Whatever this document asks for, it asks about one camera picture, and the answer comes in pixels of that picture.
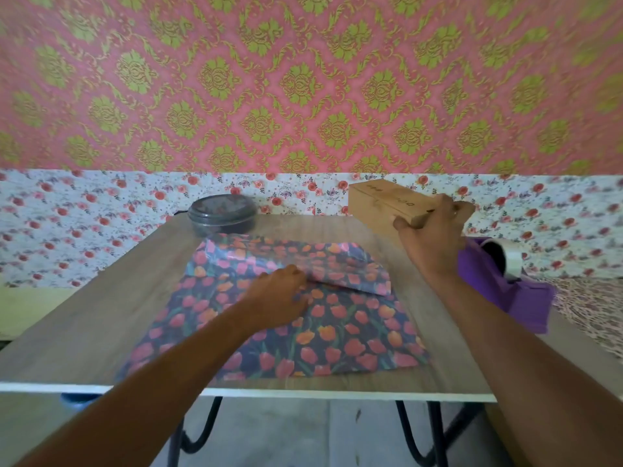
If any person's right hand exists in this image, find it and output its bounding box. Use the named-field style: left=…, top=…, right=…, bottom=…
left=393, top=193, right=476, bottom=283

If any person's left hand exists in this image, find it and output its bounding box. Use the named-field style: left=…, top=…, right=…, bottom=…
left=240, top=264, right=313, bottom=332

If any brown cardboard box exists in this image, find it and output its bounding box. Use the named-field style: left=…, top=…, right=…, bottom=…
left=348, top=178, right=476, bottom=245

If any dark floral wrapping paper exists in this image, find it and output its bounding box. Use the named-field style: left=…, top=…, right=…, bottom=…
left=117, top=233, right=432, bottom=383

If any person's right forearm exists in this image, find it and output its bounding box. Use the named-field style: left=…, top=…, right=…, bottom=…
left=424, top=268, right=623, bottom=467

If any person's left forearm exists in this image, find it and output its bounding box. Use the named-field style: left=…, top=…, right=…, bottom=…
left=14, top=297, right=261, bottom=467

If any white paper roll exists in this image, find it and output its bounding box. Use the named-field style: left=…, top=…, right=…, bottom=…
left=481, top=238, right=525, bottom=281

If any round grey lidded container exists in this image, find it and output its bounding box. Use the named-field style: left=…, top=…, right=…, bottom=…
left=187, top=193, right=259, bottom=238

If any purple wrapping paper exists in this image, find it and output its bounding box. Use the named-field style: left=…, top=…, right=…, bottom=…
left=457, top=236, right=557, bottom=335

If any black metal table leg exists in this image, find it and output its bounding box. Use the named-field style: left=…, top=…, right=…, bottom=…
left=167, top=396, right=224, bottom=467
left=395, top=401, right=483, bottom=467

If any blue round object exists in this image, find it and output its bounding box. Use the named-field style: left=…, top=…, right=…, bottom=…
left=60, top=393, right=101, bottom=410

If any pale yellow board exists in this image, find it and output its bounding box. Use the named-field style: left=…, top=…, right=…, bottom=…
left=0, top=286, right=75, bottom=340

